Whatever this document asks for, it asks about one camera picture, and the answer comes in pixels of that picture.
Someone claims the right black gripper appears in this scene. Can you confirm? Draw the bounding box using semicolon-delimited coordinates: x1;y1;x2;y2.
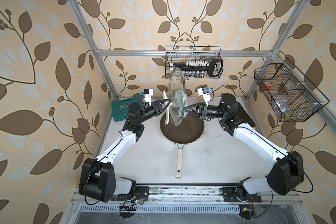
185;102;227;120

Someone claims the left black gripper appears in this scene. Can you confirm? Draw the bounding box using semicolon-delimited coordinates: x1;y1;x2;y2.
136;99;169;126

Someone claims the glass pot lid cream handle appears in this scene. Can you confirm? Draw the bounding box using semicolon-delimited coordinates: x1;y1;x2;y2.
163;67;187;127

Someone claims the green microfibre cloth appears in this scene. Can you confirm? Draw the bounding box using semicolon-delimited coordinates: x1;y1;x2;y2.
175;89;189;116

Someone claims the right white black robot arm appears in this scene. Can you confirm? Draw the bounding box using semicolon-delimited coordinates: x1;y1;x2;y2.
184;93;305;201

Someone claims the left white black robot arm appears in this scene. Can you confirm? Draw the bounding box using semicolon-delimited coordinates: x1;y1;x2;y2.
78;99;172;203

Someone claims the black socket set holder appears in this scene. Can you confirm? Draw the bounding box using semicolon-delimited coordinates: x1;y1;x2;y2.
168;58;224;78

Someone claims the green plastic tool case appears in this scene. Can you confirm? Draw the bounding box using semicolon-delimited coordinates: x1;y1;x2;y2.
111;95;143;122

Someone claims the clear plastic bag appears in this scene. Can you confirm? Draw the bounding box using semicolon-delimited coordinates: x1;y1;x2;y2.
273;93;291;113

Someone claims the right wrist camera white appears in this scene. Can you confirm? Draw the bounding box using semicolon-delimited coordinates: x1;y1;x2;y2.
197;86;213;106

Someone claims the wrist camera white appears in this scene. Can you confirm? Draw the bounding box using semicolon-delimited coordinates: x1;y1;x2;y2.
141;89;154;105
197;86;213;106

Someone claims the brown frying pan cream handle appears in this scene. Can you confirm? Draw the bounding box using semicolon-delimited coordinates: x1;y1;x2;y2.
160;114;205;179

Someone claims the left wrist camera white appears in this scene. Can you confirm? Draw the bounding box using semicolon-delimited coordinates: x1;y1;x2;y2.
141;89;154;105

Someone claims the black wire basket back wall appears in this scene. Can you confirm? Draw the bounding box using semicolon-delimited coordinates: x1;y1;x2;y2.
164;45;224;79

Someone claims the black wire basket wall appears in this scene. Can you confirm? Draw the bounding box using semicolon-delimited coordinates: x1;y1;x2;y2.
164;45;224;79
254;58;330;122

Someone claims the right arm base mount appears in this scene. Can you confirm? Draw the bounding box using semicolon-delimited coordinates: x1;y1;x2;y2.
220;187;262;203

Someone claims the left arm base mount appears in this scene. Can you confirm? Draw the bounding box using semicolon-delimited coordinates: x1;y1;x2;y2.
111;186;149;203

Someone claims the black wire basket right wall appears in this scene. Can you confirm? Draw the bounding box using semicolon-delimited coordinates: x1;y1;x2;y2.
254;58;330;122

